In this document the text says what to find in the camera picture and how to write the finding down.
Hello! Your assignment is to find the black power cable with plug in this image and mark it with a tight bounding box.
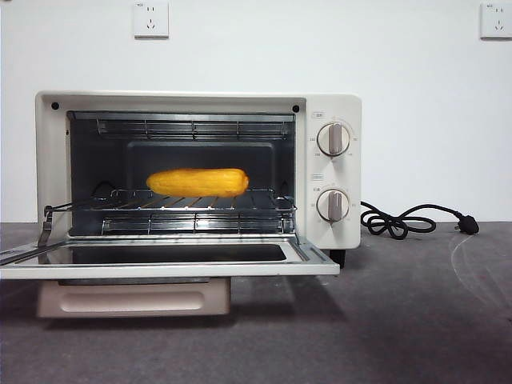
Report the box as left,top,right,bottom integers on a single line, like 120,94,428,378
359,199,480,241

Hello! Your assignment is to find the yellow corn cob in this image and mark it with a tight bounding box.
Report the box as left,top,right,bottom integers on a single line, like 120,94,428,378
145,167,250,198

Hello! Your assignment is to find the white wall socket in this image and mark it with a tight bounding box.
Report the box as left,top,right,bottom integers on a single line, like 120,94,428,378
480,0,512,40
133,0,170,40

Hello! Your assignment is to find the metal wire oven rack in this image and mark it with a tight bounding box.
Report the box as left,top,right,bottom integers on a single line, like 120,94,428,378
43,188,298,214

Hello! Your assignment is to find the glass oven door with handle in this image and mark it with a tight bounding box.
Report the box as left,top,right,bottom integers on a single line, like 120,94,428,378
0,206,342,319

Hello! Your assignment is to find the cream timer knob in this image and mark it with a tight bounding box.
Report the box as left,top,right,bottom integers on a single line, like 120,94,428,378
316,188,350,223

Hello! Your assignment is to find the cream Toshiba toaster oven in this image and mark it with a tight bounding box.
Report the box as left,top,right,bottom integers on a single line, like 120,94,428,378
34,90,362,269

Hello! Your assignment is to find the cream temperature knob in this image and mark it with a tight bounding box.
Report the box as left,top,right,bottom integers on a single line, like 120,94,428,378
317,122,350,158

